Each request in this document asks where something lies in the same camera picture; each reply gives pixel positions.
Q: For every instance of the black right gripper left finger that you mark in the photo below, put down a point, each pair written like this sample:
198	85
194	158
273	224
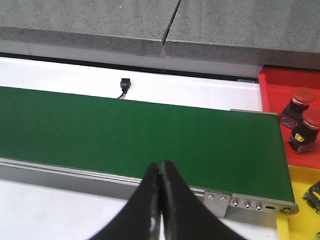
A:
140	218

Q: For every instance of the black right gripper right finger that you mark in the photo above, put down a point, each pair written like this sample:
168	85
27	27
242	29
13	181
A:
184	216

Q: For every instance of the green conveyor belt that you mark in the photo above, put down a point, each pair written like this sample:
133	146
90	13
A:
232	151

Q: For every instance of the yellow plastic tray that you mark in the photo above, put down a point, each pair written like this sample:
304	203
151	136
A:
306	223

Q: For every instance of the yellow mushroom push button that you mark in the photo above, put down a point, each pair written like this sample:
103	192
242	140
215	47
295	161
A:
312	196

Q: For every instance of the red mushroom push button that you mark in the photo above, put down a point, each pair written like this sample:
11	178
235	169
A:
303	137
301	98

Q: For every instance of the red plastic tray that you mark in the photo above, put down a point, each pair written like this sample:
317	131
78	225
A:
276	85

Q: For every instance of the grey stone counter slab left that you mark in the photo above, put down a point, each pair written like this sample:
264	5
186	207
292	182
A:
137	27

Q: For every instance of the black connector with wires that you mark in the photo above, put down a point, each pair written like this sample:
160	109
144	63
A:
125	85

